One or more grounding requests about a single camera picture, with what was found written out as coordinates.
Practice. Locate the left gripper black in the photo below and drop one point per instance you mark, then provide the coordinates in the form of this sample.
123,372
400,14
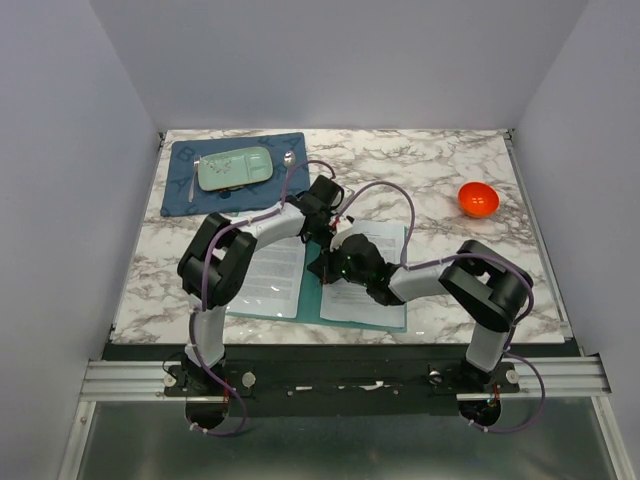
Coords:
319,239

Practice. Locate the orange bowl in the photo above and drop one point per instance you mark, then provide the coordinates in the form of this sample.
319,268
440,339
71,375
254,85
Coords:
478,200

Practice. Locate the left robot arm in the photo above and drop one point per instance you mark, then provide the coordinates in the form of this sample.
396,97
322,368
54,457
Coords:
215,265

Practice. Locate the printed paper sheet bottom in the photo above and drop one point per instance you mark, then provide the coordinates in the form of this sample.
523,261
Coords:
347,303

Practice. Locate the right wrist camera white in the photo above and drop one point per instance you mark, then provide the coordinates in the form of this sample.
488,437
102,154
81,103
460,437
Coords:
341,227

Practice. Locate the silver fork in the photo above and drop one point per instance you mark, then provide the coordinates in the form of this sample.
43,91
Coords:
192,187

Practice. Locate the green divided plate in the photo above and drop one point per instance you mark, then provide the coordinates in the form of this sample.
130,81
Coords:
235,168

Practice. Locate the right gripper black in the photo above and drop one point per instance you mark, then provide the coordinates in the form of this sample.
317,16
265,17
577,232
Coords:
322,267

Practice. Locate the printed paper sheet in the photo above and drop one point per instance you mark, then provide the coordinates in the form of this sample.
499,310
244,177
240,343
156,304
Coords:
347,303
272,285

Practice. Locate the aluminium rail frame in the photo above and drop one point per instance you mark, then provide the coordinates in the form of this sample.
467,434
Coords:
558,426

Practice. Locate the blue placemat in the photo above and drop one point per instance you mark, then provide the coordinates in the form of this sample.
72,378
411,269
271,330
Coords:
256,196

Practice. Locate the printed paper sheet top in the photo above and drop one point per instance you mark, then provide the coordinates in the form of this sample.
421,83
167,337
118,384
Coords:
272,285

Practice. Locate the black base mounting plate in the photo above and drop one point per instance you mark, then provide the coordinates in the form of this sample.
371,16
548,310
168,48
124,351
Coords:
322,380

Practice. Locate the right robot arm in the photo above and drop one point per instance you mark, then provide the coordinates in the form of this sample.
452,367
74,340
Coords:
495,293

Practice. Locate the teal file folder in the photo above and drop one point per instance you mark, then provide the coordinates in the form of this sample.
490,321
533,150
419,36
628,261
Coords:
311,295

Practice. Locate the silver spoon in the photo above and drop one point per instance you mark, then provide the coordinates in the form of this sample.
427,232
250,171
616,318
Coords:
289,161

